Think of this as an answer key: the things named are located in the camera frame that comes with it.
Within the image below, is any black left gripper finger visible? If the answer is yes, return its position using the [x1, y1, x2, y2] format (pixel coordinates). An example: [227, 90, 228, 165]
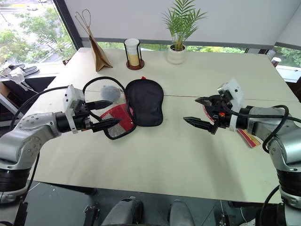
[90, 118, 122, 133]
[85, 100, 113, 110]

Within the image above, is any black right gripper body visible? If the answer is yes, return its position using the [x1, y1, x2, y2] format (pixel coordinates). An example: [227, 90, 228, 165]
[206, 90, 232, 135]

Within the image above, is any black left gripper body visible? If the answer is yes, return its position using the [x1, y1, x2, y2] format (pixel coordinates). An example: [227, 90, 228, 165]
[73, 100, 95, 131]

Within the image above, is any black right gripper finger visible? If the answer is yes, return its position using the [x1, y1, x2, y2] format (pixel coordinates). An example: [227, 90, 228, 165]
[183, 116, 216, 135]
[195, 97, 212, 106]

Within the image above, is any grey fuzzy ball pouch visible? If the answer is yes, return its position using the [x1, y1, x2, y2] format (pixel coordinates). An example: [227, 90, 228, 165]
[100, 85, 123, 102]

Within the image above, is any black and red paddle case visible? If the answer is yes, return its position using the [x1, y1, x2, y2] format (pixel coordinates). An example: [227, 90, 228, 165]
[82, 76, 165, 141]

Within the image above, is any brown paper bag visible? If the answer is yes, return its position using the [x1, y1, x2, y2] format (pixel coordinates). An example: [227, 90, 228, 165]
[75, 9, 114, 73]

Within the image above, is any white ribbed plant pot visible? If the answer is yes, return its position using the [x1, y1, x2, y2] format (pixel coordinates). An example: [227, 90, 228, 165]
[167, 44, 187, 65]

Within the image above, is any cup in black holder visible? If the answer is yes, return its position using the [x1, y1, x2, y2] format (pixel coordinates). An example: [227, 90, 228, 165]
[124, 40, 145, 71]

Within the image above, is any stack of white paper cups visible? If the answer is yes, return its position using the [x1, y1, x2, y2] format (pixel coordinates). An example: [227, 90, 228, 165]
[124, 38, 140, 66]

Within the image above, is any paper cup with dark rim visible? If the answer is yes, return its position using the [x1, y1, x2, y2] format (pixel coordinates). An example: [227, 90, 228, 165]
[266, 49, 282, 68]

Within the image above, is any dark brown chair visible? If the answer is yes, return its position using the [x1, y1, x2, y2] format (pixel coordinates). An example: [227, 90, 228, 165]
[291, 77, 301, 104]

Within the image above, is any green palm plant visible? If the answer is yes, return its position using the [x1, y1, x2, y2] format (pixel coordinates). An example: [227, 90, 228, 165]
[161, 0, 207, 51]

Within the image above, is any dark rounded grey shape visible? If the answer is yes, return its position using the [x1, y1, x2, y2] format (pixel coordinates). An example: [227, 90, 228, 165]
[100, 197, 144, 226]
[169, 200, 195, 226]

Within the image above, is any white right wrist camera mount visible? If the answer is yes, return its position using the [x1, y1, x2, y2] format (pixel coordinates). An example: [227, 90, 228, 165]
[217, 77, 245, 131]

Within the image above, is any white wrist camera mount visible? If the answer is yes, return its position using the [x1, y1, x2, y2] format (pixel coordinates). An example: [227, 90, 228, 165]
[217, 77, 245, 131]
[63, 85, 85, 135]

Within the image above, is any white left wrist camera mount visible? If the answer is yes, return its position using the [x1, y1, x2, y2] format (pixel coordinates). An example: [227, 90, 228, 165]
[63, 85, 85, 135]

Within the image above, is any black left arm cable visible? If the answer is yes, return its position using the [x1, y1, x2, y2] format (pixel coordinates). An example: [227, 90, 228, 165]
[9, 86, 69, 226]

